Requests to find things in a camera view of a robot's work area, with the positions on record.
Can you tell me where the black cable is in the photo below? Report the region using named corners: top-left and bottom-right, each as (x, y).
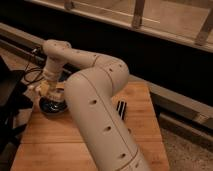
top-left (20, 48), bottom-right (46, 85)

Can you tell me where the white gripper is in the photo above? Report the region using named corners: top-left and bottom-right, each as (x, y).
top-left (39, 66), bottom-right (63, 96)

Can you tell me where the black white striped block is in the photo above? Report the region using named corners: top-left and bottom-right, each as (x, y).
top-left (116, 101), bottom-right (127, 120)

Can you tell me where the white plastic bottle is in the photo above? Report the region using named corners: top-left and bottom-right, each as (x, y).
top-left (29, 81), bottom-right (64, 102)

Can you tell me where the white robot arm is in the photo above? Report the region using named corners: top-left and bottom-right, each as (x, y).
top-left (41, 39), bottom-right (151, 171)

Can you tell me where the dark ceramic bowl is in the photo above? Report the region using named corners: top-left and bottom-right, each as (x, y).
top-left (39, 97), bottom-right (67, 115)

